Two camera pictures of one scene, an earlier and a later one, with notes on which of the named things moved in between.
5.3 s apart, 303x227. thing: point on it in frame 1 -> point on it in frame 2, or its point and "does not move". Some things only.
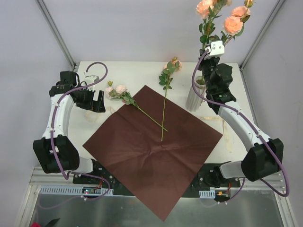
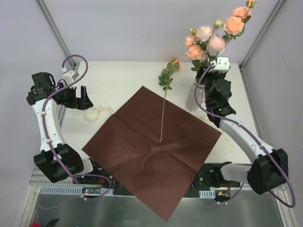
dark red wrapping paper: (154, 148) does not move
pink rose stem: (120, 91) -> (212, 45)
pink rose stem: (174, 65) does not move
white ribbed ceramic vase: (194, 100) does not move
